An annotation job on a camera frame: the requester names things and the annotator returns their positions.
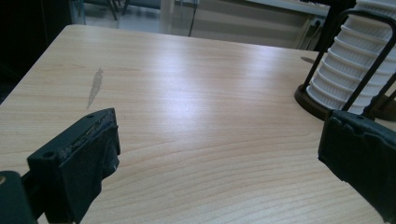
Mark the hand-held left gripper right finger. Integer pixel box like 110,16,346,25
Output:
317,109,396,224

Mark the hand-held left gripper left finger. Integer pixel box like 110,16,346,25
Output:
21,107,121,224

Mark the black wire cup holder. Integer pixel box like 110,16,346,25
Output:
293,8,396,123

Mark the stack of white cups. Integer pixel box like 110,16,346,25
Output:
305,0,396,116

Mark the black metal stand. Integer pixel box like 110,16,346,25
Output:
313,0,358,52

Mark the black hanging cable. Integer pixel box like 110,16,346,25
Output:
188,0,201,38

